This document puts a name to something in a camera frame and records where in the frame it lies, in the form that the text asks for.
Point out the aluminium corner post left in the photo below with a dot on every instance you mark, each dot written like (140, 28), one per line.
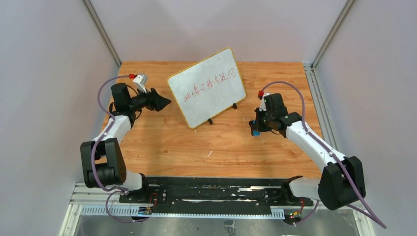
(91, 11)

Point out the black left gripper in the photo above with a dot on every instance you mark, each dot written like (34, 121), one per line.
(151, 100)

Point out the blue black whiteboard eraser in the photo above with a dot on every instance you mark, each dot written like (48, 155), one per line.
(254, 131)

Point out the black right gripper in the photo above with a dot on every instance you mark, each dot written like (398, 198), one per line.
(257, 123)

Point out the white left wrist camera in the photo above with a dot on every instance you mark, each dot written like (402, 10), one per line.
(139, 81)

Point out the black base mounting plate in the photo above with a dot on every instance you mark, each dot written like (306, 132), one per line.
(214, 196)

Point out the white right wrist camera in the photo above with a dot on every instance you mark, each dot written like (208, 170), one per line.
(262, 106)

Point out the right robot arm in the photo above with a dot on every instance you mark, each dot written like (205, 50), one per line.
(342, 179)

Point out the aluminium corner post right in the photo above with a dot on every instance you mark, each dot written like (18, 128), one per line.
(333, 32)

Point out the aluminium corner post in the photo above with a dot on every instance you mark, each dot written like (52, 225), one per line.
(91, 11)
(333, 32)

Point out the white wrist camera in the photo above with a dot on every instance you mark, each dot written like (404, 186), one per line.
(262, 106)
(139, 81)

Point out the yellow framed whiteboard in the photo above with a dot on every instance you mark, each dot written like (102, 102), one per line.
(208, 87)

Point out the aluminium frame rail front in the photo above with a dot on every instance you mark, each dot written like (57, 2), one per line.
(94, 212)

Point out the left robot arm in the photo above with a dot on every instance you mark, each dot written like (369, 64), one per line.
(102, 162)

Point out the aluminium side rail right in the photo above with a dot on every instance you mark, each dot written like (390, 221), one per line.
(320, 105)

